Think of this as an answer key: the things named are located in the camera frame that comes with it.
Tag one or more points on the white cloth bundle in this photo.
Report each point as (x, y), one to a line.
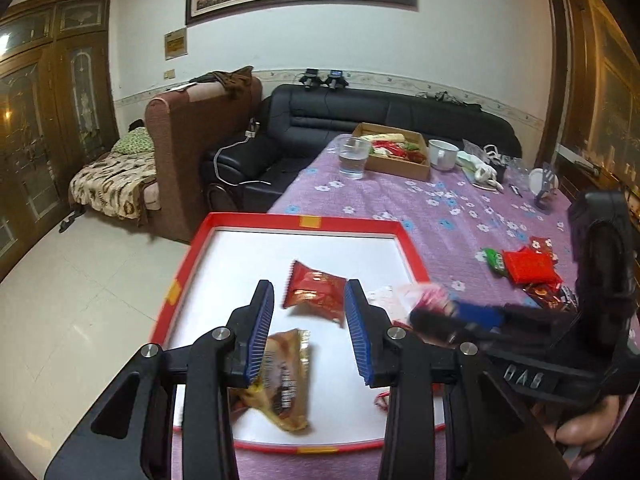
(479, 173)

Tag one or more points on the dark red gold snack packet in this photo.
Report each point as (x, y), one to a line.
(321, 291)

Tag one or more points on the clear plastic cup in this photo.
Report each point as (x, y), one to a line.
(353, 153)

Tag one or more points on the wooden glass door cabinet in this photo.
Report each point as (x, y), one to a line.
(57, 112)

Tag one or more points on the black leather sofa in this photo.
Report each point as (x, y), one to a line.
(295, 125)

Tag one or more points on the cardboard snack box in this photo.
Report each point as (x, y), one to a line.
(394, 151)

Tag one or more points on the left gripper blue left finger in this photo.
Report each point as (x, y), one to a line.
(250, 327)

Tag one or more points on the red rimmed white tray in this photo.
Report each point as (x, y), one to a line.
(230, 253)

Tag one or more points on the floral blanket bed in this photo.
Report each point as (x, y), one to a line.
(114, 184)

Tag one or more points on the pink white snack packet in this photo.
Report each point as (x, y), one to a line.
(399, 301)

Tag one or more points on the purple floral tablecloth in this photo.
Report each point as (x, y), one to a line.
(449, 222)

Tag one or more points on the green snack packet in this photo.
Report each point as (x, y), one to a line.
(495, 261)

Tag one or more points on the large red snack packet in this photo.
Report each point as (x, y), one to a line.
(526, 267)

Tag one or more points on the black phone stand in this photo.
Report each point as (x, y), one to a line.
(543, 199)

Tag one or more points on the black snack packet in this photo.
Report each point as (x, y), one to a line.
(567, 299)

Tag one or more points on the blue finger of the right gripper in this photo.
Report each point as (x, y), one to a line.
(477, 314)
(437, 327)

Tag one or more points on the white round container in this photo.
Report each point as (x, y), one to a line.
(536, 180)

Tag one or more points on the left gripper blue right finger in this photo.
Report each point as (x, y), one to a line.
(368, 327)

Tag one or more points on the red floral snack packet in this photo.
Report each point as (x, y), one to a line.
(543, 245)

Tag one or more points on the person's right hand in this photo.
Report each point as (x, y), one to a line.
(588, 431)

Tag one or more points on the white ceramic mug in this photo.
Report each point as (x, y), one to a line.
(442, 155)

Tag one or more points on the brown gold snack packet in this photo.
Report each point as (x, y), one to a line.
(280, 390)

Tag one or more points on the brown armchair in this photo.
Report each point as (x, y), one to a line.
(184, 124)

